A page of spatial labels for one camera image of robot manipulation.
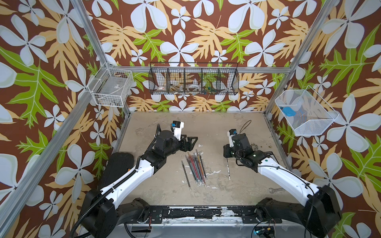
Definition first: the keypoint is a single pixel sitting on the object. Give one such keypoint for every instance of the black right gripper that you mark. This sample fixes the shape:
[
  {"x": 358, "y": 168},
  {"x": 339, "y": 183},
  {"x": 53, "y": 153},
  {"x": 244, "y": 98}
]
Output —
[{"x": 226, "y": 148}]

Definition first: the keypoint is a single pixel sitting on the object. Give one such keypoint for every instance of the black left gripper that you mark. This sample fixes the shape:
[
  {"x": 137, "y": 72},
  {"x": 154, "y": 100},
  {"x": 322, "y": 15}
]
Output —
[{"x": 188, "y": 146}]

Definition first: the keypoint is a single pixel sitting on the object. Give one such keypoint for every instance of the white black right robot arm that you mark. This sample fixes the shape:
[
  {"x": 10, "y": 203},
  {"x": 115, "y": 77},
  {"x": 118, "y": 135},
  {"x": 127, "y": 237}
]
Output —
[{"x": 317, "y": 208}]

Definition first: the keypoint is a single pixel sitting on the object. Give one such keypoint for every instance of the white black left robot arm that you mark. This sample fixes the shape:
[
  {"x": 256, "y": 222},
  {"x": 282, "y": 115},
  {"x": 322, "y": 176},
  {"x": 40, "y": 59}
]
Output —
[{"x": 99, "y": 214}]

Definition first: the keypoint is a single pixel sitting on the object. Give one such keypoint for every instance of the bundle red green pencils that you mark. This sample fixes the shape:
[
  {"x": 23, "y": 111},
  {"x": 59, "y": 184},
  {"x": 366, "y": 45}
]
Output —
[{"x": 196, "y": 167}]

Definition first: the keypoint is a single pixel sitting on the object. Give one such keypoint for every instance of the black pencil lying apart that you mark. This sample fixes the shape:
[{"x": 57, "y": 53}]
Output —
[{"x": 186, "y": 175}]

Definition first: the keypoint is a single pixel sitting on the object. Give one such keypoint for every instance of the black tool case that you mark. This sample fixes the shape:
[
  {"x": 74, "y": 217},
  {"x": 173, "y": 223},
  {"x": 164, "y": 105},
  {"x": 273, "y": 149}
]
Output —
[{"x": 118, "y": 164}]

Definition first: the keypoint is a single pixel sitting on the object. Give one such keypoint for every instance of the blue object in basket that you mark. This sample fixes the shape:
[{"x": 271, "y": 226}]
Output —
[{"x": 288, "y": 111}]

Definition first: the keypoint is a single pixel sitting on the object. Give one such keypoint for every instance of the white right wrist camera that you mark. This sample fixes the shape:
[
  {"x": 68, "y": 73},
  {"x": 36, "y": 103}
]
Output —
[{"x": 231, "y": 133}]

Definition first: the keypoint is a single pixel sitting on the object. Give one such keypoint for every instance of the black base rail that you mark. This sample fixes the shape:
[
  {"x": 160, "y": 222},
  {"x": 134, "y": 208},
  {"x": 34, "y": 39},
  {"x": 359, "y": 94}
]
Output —
[{"x": 140, "y": 212}]

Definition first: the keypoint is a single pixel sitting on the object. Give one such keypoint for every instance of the black wire basket back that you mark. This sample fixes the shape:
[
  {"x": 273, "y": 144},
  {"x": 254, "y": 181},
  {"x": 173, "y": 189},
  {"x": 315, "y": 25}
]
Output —
[{"x": 193, "y": 78}]

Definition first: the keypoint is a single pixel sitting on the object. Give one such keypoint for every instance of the white wire basket right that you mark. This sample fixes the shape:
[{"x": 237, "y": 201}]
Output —
[{"x": 314, "y": 115}]

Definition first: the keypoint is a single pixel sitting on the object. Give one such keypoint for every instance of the white wire basket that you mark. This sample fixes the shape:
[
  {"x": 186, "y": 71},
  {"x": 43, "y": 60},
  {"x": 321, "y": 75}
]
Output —
[
  {"x": 110, "y": 87},
  {"x": 314, "y": 115}
]

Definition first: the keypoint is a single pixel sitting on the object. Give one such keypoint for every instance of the white wire basket left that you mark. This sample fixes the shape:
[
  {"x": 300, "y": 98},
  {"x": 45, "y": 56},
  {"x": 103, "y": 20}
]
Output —
[{"x": 110, "y": 87}]

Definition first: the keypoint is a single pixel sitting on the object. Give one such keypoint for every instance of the aluminium frame post back left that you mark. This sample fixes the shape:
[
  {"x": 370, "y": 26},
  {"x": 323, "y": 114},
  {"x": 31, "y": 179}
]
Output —
[{"x": 93, "y": 39}]

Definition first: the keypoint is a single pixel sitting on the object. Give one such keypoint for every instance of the aluminium frame post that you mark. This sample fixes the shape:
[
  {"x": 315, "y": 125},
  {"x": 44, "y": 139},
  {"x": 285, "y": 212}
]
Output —
[
  {"x": 93, "y": 39},
  {"x": 311, "y": 34}
]

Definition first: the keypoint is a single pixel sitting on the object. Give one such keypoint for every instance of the aluminium frame post back right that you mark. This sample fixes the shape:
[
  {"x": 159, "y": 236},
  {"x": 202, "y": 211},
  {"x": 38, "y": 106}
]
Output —
[{"x": 311, "y": 34}]

